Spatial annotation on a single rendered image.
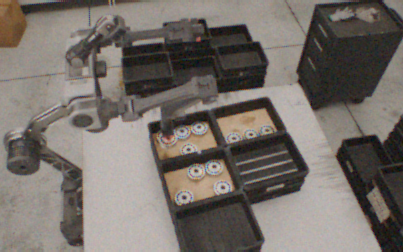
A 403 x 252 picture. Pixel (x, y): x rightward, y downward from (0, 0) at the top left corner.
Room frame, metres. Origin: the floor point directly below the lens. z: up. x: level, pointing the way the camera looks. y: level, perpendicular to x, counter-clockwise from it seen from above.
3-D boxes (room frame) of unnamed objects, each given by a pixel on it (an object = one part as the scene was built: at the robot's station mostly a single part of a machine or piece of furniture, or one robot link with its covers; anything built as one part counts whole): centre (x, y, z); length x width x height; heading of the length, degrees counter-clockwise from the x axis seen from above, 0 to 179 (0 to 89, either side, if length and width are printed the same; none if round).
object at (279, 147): (1.21, -0.38, 0.87); 0.40 x 0.30 x 0.11; 109
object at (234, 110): (1.49, -0.29, 0.87); 0.40 x 0.30 x 0.11; 109
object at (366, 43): (2.64, -1.26, 0.45); 0.60 x 0.45 x 0.90; 103
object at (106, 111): (1.08, 0.41, 1.45); 0.09 x 0.08 x 0.12; 13
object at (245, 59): (2.48, -0.32, 0.37); 0.40 x 0.30 x 0.45; 103
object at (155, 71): (2.30, 0.46, 0.37); 0.40 x 0.30 x 0.45; 103
